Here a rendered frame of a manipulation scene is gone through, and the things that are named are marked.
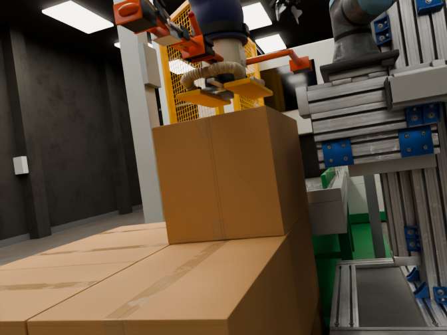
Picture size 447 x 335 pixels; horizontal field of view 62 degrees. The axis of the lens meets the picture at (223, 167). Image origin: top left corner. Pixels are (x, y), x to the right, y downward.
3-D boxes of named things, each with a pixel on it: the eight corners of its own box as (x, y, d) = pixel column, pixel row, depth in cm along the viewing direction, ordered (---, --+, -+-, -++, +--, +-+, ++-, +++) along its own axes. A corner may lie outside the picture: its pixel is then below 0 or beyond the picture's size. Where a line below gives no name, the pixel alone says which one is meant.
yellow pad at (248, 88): (251, 100, 164) (249, 88, 164) (273, 95, 160) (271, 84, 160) (223, 88, 132) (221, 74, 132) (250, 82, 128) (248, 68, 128)
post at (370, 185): (376, 275, 227) (352, 111, 227) (388, 275, 224) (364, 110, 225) (377, 279, 220) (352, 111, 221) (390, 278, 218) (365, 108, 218)
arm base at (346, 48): (380, 65, 126) (375, 36, 126) (384, 54, 111) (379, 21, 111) (333, 75, 130) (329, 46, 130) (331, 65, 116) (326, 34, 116)
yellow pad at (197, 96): (211, 108, 171) (209, 97, 171) (231, 104, 167) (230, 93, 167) (175, 99, 139) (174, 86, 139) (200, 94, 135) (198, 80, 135)
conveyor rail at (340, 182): (342, 187, 395) (339, 169, 395) (347, 186, 393) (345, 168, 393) (335, 231, 176) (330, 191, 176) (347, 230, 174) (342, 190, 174)
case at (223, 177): (226, 215, 183) (215, 134, 183) (308, 207, 170) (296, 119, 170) (167, 244, 127) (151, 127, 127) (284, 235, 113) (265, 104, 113)
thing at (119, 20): (135, 34, 99) (132, 16, 99) (159, 27, 96) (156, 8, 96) (115, 24, 91) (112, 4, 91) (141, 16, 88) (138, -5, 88)
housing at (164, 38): (162, 47, 111) (160, 32, 111) (183, 41, 108) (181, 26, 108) (149, 40, 104) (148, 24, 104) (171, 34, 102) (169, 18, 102)
